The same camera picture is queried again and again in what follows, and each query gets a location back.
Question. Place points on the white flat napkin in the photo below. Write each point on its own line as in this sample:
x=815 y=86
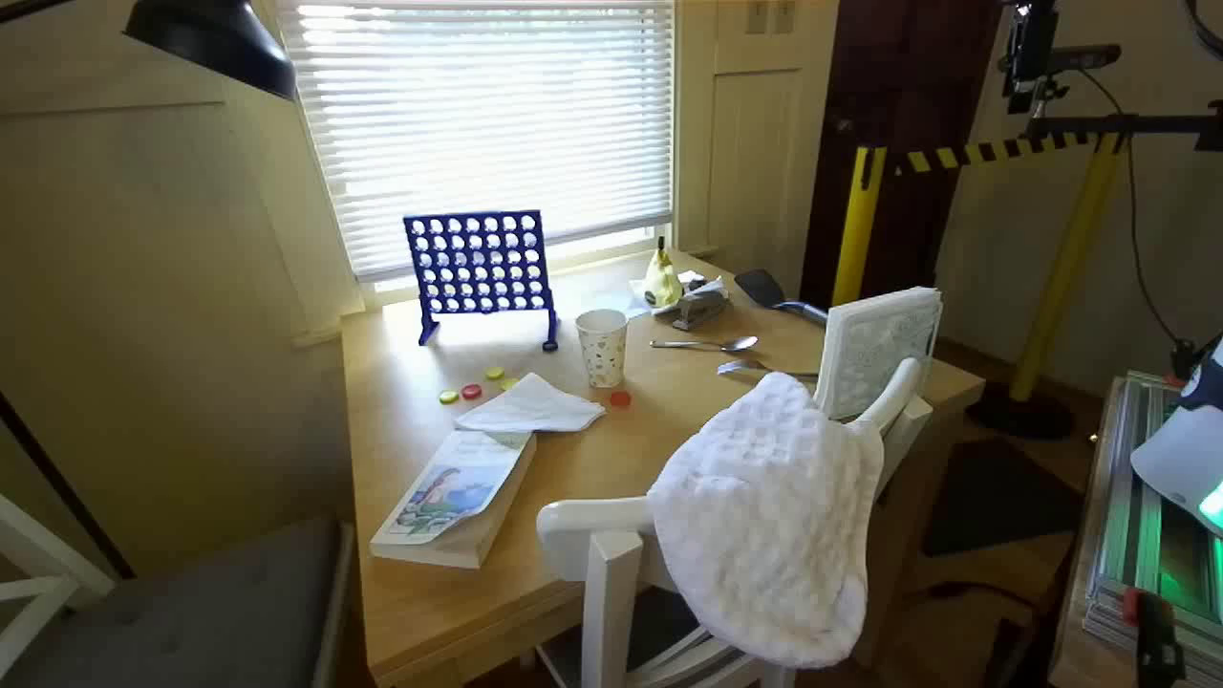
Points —
x=527 y=407

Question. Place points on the grey cushioned bench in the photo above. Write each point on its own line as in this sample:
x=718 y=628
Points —
x=203 y=613

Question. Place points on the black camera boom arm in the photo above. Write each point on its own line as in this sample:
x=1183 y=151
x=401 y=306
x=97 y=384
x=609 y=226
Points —
x=1148 y=126

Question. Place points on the black desk lamp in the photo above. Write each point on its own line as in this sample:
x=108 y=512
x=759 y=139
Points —
x=215 y=38

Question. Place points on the black stereo camera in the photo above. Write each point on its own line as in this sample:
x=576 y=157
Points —
x=1087 y=54

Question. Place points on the white folded napkin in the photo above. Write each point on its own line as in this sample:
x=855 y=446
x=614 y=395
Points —
x=694 y=281

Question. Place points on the cream panelled door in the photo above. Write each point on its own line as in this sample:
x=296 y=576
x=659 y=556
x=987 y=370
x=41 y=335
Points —
x=752 y=156

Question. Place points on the black red clamp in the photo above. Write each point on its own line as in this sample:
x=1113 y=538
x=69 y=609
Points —
x=1153 y=637

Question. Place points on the blue connect four frame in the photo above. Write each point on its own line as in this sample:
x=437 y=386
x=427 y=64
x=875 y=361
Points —
x=483 y=261

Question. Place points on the white wooden chair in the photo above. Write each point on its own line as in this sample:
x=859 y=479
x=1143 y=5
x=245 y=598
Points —
x=594 y=542

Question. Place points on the white window blind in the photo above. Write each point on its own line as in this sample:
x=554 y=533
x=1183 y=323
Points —
x=483 y=117

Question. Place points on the yellow black striped bar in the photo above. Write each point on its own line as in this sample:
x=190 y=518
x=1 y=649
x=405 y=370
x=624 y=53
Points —
x=996 y=156

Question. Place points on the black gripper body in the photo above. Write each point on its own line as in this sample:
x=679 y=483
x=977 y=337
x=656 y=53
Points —
x=1032 y=38

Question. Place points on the aluminium robot stand frame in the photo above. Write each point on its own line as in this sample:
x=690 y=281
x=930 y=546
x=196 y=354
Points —
x=1133 y=549

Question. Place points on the white paper sheet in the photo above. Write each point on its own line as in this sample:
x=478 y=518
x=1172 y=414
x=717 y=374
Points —
x=618 y=304

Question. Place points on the red game token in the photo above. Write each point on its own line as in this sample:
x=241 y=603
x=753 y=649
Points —
x=471 y=393
x=619 y=399

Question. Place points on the silver metal spoon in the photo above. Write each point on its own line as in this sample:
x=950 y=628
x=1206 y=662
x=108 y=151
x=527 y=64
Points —
x=730 y=344

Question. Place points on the yellow safety post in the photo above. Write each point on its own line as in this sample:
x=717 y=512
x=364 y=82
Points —
x=1064 y=270
x=862 y=223

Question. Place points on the dotted white paper cup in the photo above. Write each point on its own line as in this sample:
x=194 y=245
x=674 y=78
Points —
x=600 y=351

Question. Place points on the white quilted towel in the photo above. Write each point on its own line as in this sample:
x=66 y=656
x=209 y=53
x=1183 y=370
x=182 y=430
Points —
x=766 y=521

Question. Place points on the illustrated children's book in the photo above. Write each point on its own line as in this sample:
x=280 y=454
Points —
x=457 y=498

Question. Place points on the yellow game token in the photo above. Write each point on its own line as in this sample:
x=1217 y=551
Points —
x=496 y=375
x=450 y=399

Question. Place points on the grey metal stapler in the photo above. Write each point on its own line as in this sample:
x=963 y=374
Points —
x=699 y=306

